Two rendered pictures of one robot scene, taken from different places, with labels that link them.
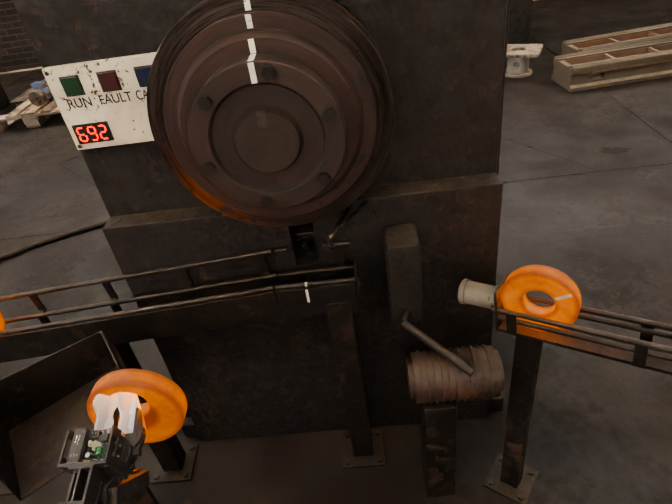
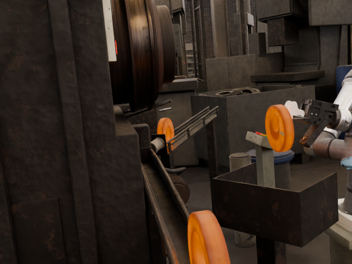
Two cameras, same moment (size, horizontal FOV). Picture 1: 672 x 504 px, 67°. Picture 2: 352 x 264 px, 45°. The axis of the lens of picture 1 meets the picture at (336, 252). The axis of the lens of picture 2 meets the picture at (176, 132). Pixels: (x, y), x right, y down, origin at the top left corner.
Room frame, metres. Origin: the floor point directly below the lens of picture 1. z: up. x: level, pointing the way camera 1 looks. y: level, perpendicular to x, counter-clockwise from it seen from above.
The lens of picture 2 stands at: (1.26, 1.63, 1.03)
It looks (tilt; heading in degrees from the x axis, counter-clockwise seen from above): 9 degrees down; 255
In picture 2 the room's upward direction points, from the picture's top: 5 degrees counter-clockwise
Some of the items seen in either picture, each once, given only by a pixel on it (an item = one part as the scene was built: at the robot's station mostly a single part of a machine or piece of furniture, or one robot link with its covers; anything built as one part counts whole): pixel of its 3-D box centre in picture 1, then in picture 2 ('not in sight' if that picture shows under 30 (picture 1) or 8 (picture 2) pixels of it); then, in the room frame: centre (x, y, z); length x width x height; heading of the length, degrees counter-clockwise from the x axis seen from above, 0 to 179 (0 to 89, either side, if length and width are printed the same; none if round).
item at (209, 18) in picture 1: (273, 117); (136, 47); (0.98, 0.08, 1.11); 0.47 x 0.06 x 0.47; 85
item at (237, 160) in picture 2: not in sight; (242, 199); (0.35, -0.51, 0.26); 0.12 x 0.12 x 0.52
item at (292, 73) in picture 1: (268, 137); (163, 45); (0.88, 0.09, 1.11); 0.28 x 0.06 x 0.28; 85
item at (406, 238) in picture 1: (403, 273); (138, 152); (0.97, -0.16, 0.68); 0.11 x 0.08 x 0.24; 175
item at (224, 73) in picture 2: not in sight; (244, 95); (-1.19, -3.85, 0.55); 1.10 x 0.53 x 1.10; 105
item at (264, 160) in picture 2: not in sight; (266, 185); (0.19, -0.54, 0.31); 0.24 x 0.16 x 0.62; 85
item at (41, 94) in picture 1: (48, 89); not in sight; (5.10, 2.48, 0.25); 0.40 x 0.24 x 0.22; 175
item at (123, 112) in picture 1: (119, 103); (108, 30); (1.12, 0.41, 1.15); 0.26 x 0.02 x 0.18; 85
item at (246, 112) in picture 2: not in sight; (248, 125); (-0.51, -2.25, 0.39); 1.03 x 0.83 x 0.77; 10
